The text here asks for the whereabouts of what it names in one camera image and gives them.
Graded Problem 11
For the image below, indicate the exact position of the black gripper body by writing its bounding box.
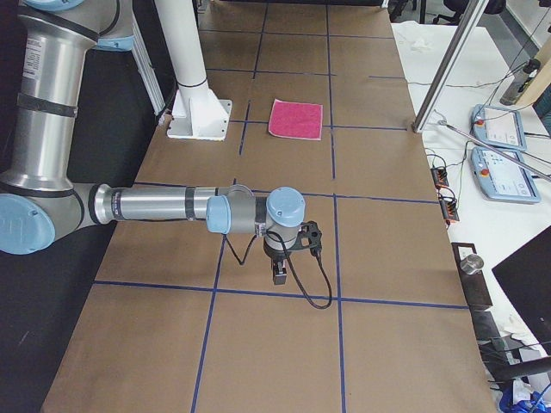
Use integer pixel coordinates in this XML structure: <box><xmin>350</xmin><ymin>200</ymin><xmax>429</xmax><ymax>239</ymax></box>
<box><xmin>263</xmin><ymin>241</ymin><xmax>301</xmax><ymax>261</ymax></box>

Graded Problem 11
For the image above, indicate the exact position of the pink towel with white edge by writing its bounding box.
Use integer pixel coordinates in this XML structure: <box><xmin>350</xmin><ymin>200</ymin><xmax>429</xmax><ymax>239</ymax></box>
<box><xmin>268</xmin><ymin>99</ymin><xmax>323</xmax><ymax>141</ymax></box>

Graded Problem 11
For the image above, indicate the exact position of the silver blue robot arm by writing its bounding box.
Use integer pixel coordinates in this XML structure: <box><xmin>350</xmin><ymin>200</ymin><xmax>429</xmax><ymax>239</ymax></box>
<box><xmin>1</xmin><ymin>1</ymin><xmax>308</xmax><ymax>285</ymax></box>

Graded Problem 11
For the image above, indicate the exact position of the lower orange black connector box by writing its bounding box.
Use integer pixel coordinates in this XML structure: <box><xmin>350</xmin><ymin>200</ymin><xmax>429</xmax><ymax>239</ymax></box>
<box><xmin>438</xmin><ymin>194</ymin><xmax>460</xmax><ymax>225</ymax></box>

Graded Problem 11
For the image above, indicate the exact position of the orange black connector box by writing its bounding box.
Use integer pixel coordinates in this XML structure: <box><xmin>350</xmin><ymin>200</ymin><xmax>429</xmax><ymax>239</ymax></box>
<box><xmin>430</xmin><ymin>166</ymin><xmax>449</xmax><ymax>188</ymax></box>
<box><xmin>438</xmin><ymin>194</ymin><xmax>460</xmax><ymax>225</ymax></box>

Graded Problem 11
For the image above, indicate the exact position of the upper orange black connector box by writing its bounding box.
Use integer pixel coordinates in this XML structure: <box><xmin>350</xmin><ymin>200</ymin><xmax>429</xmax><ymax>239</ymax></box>
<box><xmin>430</xmin><ymin>166</ymin><xmax>449</xmax><ymax>188</ymax></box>

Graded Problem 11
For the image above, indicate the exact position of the small metal cup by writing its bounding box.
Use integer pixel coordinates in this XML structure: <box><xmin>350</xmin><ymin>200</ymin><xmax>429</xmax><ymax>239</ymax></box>
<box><xmin>460</xmin><ymin>254</ymin><xmax>484</xmax><ymax>275</ymax></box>

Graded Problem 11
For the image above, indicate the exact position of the black flat box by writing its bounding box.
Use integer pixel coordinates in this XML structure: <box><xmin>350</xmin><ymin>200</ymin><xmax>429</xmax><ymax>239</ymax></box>
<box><xmin>451</xmin><ymin>242</ymin><xmax>492</xmax><ymax>311</ymax></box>

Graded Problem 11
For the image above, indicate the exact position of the thin metal rod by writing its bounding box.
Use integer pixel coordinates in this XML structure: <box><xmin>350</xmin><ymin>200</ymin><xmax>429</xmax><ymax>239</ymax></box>
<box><xmin>437</xmin><ymin>120</ymin><xmax>551</xmax><ymax>182</ymax></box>

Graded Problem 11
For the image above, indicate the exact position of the lower blue teach pendant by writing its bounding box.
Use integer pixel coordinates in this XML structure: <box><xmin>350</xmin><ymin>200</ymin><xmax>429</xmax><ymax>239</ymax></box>
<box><xmin>470</xmin><ymin>146</ymin><xmax>541</xmax><ymax>204</ymax></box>

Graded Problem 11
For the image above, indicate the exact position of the blue teach pendant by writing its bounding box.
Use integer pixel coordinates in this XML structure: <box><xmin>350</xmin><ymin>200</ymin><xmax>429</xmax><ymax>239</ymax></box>
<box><xmin>470</xmin><ymin>146</ymin><xmax>541</xmax><ymax>204</ymax></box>
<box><xmin>471</xmin><ymin>104</ymin><xmax>527</xmax><ymax>151</ymax></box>

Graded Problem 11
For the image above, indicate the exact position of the black monitor corner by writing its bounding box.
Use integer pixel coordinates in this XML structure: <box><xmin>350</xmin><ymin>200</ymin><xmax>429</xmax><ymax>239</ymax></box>
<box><xmin>492</xmin><ymin>227</ymin><xmax>550</xmax><ymax>354</ymax></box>

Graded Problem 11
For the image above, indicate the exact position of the crumpled white tissue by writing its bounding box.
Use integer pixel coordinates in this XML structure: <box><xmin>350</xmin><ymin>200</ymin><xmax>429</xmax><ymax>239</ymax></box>
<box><xmin>410</xmin><ymin>35</ymin><xmax>433</xmax><ymax>53</ymax></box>

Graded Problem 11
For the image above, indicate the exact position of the upper blue teach pendant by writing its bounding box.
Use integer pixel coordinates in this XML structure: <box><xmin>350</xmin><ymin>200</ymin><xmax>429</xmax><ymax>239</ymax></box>
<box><xmin>471</xmin><ymin>104</ymin><xmax>527</xmax><ymax>151</ymax></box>

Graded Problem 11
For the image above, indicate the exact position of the black office chair base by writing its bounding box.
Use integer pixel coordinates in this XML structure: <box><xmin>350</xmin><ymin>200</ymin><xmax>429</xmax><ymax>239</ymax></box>
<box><xmin>431</xmin><ymin>0</ymin><xmax>470</xmax><ymax>25</ymax></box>

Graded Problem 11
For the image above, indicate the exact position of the black camera cable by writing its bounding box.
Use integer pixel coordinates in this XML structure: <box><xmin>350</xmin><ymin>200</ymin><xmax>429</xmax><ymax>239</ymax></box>
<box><xmin>223</xmin><ymin>231</ymin><xmax>333</xmax><ymax>310</ymax></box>

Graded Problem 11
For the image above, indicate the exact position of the white camera mast with base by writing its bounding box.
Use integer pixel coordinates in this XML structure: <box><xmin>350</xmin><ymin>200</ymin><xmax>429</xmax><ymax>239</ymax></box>
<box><xmin>155</xmin><ymin>0</ymin><xmax>232</xmax><ymax>141</ymax></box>

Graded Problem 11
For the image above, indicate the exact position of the aluminium profile rail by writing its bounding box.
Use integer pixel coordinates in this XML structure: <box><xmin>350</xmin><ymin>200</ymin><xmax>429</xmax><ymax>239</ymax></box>
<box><xmin>132</xmin><ymin>15</ymin><xmax>164</xmax><ymax>115</ymax></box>

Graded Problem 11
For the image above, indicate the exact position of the aluminium frame post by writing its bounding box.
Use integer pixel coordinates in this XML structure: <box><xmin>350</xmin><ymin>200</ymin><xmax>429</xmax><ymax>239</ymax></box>
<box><xmin>412</xmin><ymin>0</ymin><xmax>489</xmax><ymax>133</ymax></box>

